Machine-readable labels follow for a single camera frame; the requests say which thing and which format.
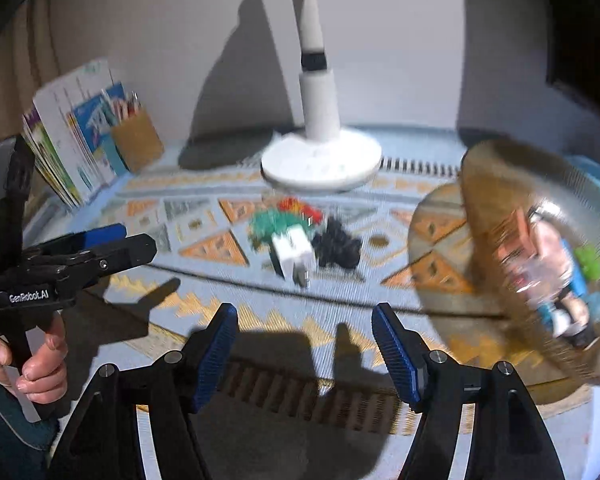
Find white desk lamp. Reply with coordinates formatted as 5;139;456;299
261;0;382;192

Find left human hand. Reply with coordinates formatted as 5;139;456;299
0;312;68;405

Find black plush toy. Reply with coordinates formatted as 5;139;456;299
312;217;363;270

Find white charger plug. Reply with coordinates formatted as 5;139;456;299
272;226;317;288

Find red orange small toy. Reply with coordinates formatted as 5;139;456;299
276;196;324;226

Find patterned blue woven mat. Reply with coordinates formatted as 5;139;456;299
42;162;592;479

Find stack of upright books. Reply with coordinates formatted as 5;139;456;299
23;58;128;209

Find green plastic pieces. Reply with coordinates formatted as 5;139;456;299
248;208;312;249

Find brown cylindrical pencil holder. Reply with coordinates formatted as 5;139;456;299
111;92;164;174

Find pink flat plastic case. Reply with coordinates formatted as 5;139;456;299
528;220;569;304

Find blue rectangular box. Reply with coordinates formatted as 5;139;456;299
540;238;594;331

